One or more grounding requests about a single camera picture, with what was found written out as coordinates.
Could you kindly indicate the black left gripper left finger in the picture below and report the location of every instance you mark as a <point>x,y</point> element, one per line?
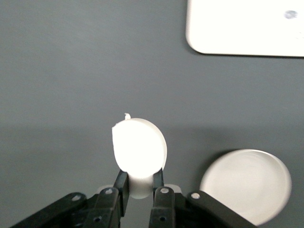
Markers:
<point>104,209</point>

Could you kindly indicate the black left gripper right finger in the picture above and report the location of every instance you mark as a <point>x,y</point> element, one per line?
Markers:
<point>166,209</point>

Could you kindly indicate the white steamed bun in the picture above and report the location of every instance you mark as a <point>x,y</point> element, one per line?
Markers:
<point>139,147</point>

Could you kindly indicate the round beige plate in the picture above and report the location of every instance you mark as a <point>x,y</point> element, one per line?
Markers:
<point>247,185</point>

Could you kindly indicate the beige rectangular printed tray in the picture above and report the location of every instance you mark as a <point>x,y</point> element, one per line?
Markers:
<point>237,26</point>

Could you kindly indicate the dark grey table mat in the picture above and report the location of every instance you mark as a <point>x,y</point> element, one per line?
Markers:
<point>71,71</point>

